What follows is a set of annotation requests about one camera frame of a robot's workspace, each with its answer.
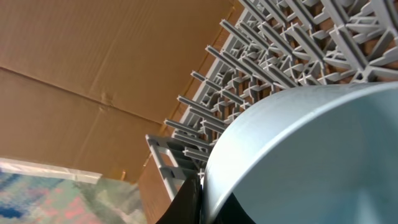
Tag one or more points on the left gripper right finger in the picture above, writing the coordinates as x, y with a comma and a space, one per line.
232, 213

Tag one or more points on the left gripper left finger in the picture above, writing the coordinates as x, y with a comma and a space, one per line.
186, 206

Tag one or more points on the light blue bowl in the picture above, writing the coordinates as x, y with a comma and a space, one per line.
312, 154

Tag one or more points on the colourful patterned cloth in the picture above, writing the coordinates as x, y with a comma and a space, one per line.
39, 193

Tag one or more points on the brown cardboard panel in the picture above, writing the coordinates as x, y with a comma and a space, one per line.
83, 82

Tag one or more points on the grey plastic dish rack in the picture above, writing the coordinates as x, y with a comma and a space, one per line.
276, 45

